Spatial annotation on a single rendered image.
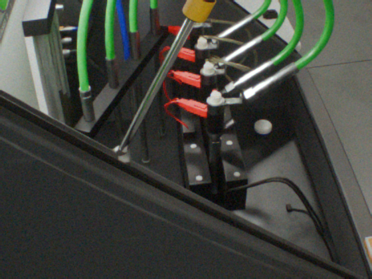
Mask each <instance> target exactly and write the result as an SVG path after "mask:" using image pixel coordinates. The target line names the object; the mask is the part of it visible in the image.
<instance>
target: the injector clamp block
mask: <svg viewBox="0 0 372 279"><path fill-rule="evenodd" d="M176 68H184V72H189V73H190V69H189V66H179V67H176ZM224 88H225V87H224V84H223V79H222V76H221V75H217V92H220V91H221V90H222V89H224ZM187 89H188V94H189V100H194V101H196V99H195V93H194V89H193V85H190V84H188V83H187ZM172 93H173V99H174V98H176V97H177V94H176V89H175V81H174V80H173V79H172ZM173 104H174V108H175V117H176V118H177V119H178V120H180V115H179V107H178V104H175V103H173ZM192 116H193V123H194V127H195V138H187V139H183V132H182V128H181V123H180V122H178V121H177V120H176V122H177V131H178V143H179V162H180V167H181V176H182V181H183V188H185V189H187V190H189V191H191V192H192V193H194V194H196V195H198V196H200V197H202V198H206V199H207V200H209V201H211V202H212V181H211V175H210V163H208V161H207V154H206V151H205V144H204V140H203V134H202V130H201V123H200V119H199V115H197V114H194V113H192ZM232 118H233V117H232V114H231V109H230V106H229V105H226V106H225V119H224V122H227V121H229V120H230V119H232ZM180 121H181V120H180ZM243 160H244V159H243V156H242V152H241V148H240V144H239V141H238V136H237V133H236V129H235V127H234V128H232V129H231V130H230V131H229V132H227V133H225V134H223V135H222V136H221V154H220V181H219V189H221V193H222V197H223V206H224V209H226V210H228V211H236V210H239V209H246V197H247V188H246V189H240V190H238V191H229V192H228V191H227V190H228V189H230V188H233V187H239V186H243V185H248V177H247V174H246V169H245V166H244V161H243Z"/></svg>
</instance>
